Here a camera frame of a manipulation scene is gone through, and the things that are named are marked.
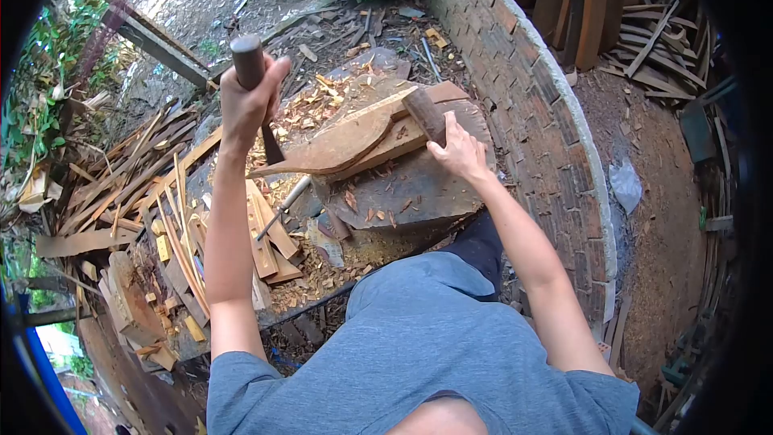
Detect person's right hand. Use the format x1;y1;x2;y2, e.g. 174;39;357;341
426;110;491;186

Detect person's left hand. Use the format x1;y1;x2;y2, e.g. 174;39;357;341
219;54;292;153

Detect person's left fingers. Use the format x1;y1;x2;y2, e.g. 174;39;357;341
219;65;244;104

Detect person's right fingers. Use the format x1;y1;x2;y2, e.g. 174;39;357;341
443;110;478;147

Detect person's left thumb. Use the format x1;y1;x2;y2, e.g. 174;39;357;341
261;54;292;111

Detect hatchet with brown wooden handle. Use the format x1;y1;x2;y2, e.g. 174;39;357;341
229;34;286;166

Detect carved wooden workpiece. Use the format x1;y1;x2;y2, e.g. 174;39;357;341
248;86;448;180

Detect light wooden plank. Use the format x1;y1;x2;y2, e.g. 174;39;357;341
329;80;472;182

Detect large wooden chopping block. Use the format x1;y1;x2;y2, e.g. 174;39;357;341
242;48;497;232

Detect pile of wood shavings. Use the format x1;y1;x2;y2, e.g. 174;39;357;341
244;69;378;206

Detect person's legs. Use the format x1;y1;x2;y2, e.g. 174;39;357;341
440;210;504;303

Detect metal rod tool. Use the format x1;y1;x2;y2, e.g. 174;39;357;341
256;175;312;242

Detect crumpled printed paper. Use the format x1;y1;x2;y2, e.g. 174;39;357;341
306;217;346;269

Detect pile of wood offcuts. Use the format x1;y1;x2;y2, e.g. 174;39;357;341
35;99;306;375

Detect clear plastic bag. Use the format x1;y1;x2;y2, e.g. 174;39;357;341
608;158;643;216

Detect person's body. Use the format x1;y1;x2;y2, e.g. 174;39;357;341
205;252;641;435

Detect stack of wooden planks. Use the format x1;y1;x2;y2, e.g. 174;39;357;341
531;0;728;104

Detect blue pole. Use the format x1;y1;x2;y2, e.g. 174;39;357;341
15;293;88;435

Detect wire mesh fence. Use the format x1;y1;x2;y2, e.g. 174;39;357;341
63;0;339;91

